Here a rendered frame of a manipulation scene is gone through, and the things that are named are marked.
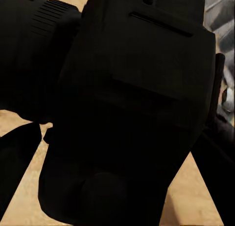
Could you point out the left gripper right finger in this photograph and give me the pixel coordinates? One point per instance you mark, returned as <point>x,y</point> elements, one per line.
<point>215,159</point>

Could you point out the digital camera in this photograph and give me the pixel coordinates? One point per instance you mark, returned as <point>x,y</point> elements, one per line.
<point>128,86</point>

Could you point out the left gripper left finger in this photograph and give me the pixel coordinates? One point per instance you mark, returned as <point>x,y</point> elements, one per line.
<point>16,151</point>

